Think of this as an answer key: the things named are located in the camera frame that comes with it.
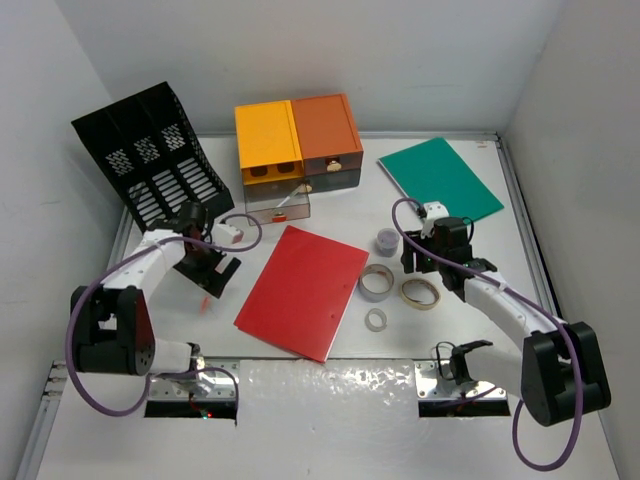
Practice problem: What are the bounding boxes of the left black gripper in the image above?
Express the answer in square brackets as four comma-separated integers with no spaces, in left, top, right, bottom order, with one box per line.
[173,236,238,298]

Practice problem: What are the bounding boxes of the red and white pen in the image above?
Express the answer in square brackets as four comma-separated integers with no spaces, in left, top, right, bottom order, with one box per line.
[200,296,211,315]

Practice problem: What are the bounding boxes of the grey wide tape roll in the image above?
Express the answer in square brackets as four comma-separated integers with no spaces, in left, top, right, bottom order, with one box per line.
[358,264,395,303]

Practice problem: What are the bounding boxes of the beige masking tape roll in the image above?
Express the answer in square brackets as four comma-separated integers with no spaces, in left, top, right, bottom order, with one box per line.
[399,278,441,311]

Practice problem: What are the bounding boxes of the red folder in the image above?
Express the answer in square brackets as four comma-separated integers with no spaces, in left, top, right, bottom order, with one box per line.
[234,226,369,363]

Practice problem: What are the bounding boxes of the small clear drawer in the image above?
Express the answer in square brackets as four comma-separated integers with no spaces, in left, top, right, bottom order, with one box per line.
[244,179,311,225]

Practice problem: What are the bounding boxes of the orange yellow drawer cabinet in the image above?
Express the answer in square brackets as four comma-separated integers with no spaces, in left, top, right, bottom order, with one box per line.
[234,93,364,193]

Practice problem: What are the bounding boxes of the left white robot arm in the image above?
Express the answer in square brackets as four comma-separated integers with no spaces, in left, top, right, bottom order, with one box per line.
[70,202,241,376]

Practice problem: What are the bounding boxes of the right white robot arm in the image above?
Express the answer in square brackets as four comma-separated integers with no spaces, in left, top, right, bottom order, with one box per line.
[401,217,611,426]

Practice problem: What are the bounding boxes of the small clear tape roll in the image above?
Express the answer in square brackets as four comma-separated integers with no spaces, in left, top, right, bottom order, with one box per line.
[364,308,388,333]

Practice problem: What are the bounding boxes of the green folder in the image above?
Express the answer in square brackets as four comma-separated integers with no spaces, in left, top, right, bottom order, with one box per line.
[379,138,504,221]

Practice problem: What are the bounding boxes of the black mesh file organizer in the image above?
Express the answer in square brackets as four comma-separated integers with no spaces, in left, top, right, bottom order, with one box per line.
[71,82,234,231]

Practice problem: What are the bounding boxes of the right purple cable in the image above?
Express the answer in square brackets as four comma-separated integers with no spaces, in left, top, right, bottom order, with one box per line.
[391,197,584,471]

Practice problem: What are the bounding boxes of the purple cable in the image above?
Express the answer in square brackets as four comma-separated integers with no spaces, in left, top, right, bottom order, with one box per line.
[65,213,264,416]
[391,197,584,471]

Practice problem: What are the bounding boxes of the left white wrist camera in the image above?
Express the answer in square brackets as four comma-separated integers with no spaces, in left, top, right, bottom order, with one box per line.
[212,223,244,246]

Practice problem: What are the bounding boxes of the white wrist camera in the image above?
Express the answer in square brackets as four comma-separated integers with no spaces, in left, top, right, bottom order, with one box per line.
[418,201,449,239]
[212,223,244,246]

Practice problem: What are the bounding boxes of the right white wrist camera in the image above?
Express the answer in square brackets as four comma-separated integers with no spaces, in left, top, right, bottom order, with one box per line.
[418,201,449,239]

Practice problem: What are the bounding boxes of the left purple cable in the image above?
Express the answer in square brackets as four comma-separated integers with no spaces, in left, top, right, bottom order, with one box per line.
[65,213,264,416]

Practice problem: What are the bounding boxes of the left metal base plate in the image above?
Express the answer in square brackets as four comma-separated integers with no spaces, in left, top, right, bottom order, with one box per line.
[148,357,240,402]

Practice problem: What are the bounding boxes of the metal base plate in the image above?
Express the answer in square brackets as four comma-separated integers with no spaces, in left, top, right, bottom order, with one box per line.
[414,359,507,402]
[148,357,240,402]

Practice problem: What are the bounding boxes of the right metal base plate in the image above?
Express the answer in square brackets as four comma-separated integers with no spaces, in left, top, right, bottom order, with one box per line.
[414,359,507,402]

